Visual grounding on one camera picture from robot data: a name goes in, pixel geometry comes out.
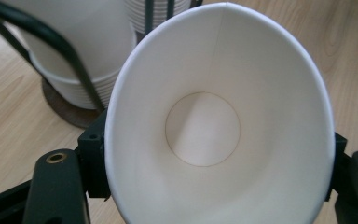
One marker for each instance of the stack of white paper cups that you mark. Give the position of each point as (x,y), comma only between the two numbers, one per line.
(90,34)
(160,15)

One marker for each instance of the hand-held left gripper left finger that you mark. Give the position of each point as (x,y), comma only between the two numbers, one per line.
(93,155)

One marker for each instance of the single white paper cup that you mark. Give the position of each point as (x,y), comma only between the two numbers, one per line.
(217,93)

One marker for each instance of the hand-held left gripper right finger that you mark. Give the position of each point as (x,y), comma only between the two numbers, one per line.
(338,161)

